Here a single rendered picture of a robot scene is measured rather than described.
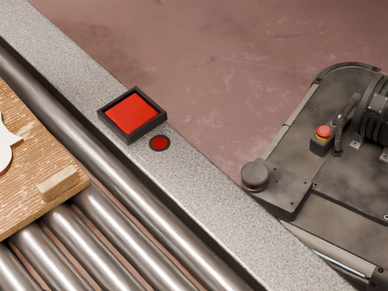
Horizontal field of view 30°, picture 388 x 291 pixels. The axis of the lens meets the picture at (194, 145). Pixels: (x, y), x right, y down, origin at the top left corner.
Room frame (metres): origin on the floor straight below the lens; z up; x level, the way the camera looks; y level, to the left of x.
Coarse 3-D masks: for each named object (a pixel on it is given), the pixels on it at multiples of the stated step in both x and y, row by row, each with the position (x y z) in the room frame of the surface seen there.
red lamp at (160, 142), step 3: (156, 138) 0.68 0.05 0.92; (159, 138) 0.68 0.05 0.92; (162, 138) 0.68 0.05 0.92; (153, 141) 0.68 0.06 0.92; (156, 141) 0.68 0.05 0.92; (159, 141) 0.68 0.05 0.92; (162, 141) 0.67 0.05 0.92; (165, 141) 0.67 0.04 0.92; (153, 144) 0.67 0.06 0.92; (156, 144) 0.67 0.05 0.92; (159, 144) 0.67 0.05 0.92; (162, 144) 0.67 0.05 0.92; (165, 144) 0.67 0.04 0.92; (156, 147) 0.66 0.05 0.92; (159, 147) 0.66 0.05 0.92; (162, 147) 0.66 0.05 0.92
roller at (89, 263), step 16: (64, 208) 0.57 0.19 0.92; (48, 224) 0.55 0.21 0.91; (64, 224) 0.54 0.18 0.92; (80, 224) 0.54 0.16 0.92; (64, 240) 0.53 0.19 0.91; (80, 240) 0.52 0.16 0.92; (96, 240) 0.52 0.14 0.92; (80, 256) 0.50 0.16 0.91; (96, 256) 0.49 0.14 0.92; (112, 256) 0.49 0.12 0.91; (96, 272) 0.47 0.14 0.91; (112, 272) 0.46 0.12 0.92; (128, 272) 0.47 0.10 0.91; (112, 288) 0.44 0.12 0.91; (128, 288) 0.44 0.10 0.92; (144, 288) 0.44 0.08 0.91
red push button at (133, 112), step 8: (136, 96) 0.76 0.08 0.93; (120, 104) 0.74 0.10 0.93; (128, 104) 0.74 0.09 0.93; (136, 104) 0.74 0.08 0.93; (144, 104) 0.74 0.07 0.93; (112, 112) 0.73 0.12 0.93; (120, 112) 0.73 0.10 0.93; (128, 112) 0.73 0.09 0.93; (136, 112) 0.73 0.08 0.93; (144, 112) 0.72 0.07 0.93; (152, 112) 0.72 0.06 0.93; (112, 120) 0.71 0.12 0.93; (120, 120) 0.71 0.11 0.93; (128, 120) 0.71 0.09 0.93; (136, 120) 0.71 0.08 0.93; (144, 120) 0.71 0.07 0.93; (120, 128) 0.70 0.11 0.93; (128, 128) 0.69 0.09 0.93; (136, 128) 0.69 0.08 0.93
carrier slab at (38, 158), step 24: (0, 96) 0.78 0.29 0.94; (24, 120) 0.72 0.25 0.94; (24, 144) 0.68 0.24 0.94; (48, 144) 0.67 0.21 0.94; (24, 168) 0.63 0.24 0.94; (48, 168) 0.63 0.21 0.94; (0, 192) 0.60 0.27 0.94; (24, 192) 0.59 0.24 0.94; (72, 192) 0.59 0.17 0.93; (0, 216) 0.56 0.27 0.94; (24, 216) 0.55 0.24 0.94; (0, 240) 0.53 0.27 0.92
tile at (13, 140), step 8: (0, 112) 0.74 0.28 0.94; (0, 120) 0.72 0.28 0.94; (0, 128) 0.71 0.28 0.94; (0, 136) 0.69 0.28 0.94; (8, 136) 0.69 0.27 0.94; (16, 136) 0.69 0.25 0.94; (0, 144) 0.67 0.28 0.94; (8, 144) 0.67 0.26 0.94; (16, 144) 0.68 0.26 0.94; (0, 152) 0.66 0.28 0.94; (8, 152) 0.66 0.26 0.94; (0, 160) 0.65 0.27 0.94; (8, 160) 0.64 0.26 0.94; (0, 168) 0.63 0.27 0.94; (8, 168) 0.64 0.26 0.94
